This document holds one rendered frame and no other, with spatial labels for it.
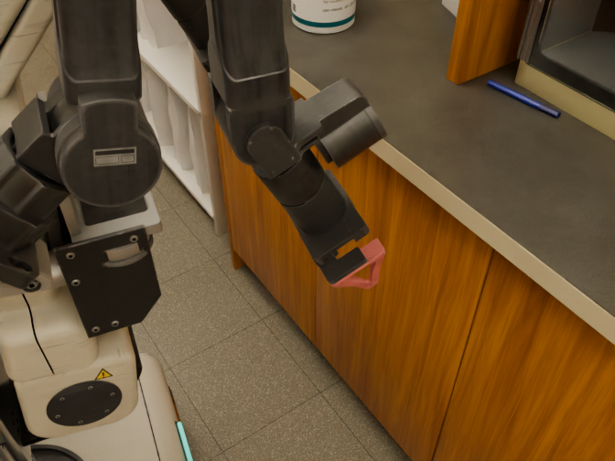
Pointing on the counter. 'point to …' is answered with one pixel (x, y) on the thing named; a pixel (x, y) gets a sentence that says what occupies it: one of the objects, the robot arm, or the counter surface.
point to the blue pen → (523, 99)
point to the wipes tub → (323, 15)
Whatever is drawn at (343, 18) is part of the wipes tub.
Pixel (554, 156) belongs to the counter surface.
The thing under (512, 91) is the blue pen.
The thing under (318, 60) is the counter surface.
